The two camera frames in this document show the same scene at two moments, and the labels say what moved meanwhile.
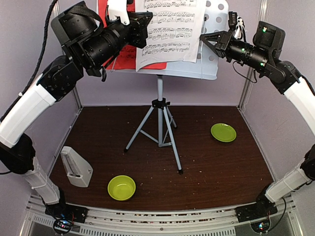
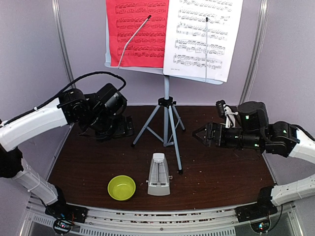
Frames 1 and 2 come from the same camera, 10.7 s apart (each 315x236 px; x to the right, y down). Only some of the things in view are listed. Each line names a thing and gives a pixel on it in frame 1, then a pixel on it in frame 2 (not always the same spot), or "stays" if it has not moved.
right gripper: (224, 38) to (210, 128)
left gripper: (141, 19) to (121, 131)
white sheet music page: (174, 33) to (201, 38)
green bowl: (121, 187) stays
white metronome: (78, 171) to (159, 180)
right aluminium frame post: (263, 14) stays
